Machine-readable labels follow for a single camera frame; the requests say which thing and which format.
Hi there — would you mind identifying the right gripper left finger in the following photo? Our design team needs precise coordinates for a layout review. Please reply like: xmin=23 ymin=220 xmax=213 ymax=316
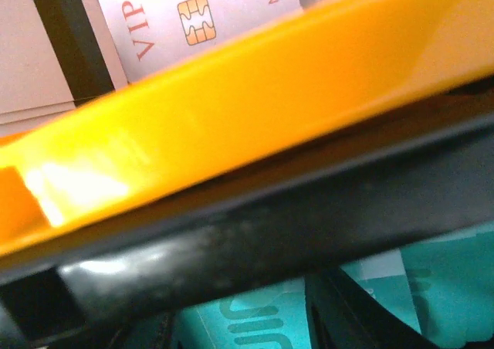
xmin=107 ymin=312 xmax=176 ymax=349

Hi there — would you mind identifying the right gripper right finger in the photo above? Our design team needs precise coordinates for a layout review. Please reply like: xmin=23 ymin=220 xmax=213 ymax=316
xmin=305 ymin=268 xmax=437 ymax=349

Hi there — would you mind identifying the black bin with teal cards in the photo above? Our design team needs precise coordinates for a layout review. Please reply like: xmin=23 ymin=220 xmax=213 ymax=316
xmin=1 ymin=89 xmax=493 ymax=348

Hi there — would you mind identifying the yellow plastic bin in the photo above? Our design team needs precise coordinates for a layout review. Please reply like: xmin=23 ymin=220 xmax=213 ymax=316
xmin=1 ymin=0 xmax=493 ymax=269

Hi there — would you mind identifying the white pink card stack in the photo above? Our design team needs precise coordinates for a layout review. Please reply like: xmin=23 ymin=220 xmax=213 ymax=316
xmin=1 ymin=0 xmax=322 ymax=137

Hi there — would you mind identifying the teal card stack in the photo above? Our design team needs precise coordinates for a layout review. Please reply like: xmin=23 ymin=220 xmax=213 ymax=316
xmin=171 ymin=224 xmax=493 ymax=348

